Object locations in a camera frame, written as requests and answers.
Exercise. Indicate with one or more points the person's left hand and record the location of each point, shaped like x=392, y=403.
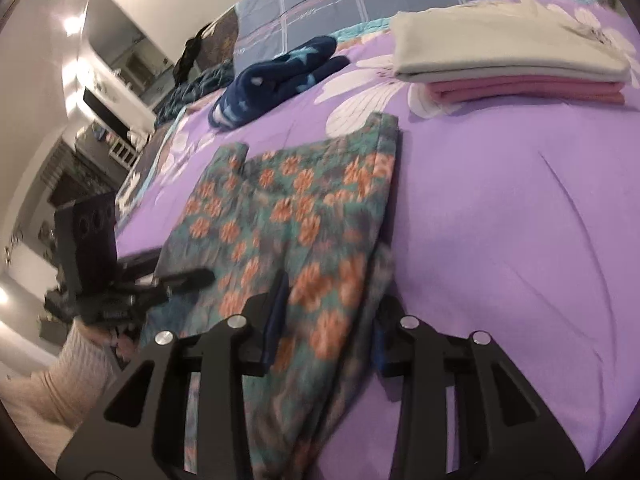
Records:
x=126, y=347

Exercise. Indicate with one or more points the dark cabinet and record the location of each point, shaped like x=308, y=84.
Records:
x=80, y=180

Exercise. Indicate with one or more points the purple floral bed sheet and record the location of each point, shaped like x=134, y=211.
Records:
x=500, y=210

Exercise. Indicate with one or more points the dark quilted cloth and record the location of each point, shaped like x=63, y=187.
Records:
x=195, y=92

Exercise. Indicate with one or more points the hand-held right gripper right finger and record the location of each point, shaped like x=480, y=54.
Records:
x=382, y=355

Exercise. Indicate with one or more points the folded pink garment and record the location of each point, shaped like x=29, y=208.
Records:
x=525, y=89

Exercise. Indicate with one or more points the black bag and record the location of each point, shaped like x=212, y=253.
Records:
x=192, y=55

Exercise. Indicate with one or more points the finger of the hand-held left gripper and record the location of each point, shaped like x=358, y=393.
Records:
x=142, y=261
x=190, y=280

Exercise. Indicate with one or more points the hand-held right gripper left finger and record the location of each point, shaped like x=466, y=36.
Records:
x=274, y=325

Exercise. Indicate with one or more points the white dresser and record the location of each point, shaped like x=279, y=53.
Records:
x=112, y=105

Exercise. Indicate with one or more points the person's left forearm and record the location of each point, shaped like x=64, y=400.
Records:
x=60, y=385

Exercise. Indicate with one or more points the navy blue patterned garment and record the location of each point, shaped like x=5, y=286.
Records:
x=270, y=85

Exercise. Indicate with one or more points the folded cream garment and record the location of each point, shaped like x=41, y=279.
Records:
x=500, y=45

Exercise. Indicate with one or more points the wall mirror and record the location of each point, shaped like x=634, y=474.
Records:
x=125, y=45

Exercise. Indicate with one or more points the teal floral shorts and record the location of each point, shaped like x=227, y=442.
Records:
x=300, y=220

